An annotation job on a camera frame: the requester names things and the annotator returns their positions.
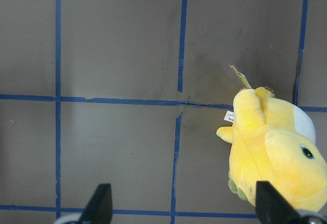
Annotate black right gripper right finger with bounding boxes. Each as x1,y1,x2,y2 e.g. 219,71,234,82
255,181,300,224

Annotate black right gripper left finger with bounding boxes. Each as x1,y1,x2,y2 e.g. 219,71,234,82
79,183,113,223

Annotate yellow plush toy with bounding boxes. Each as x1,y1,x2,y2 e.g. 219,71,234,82
217,72,326,212

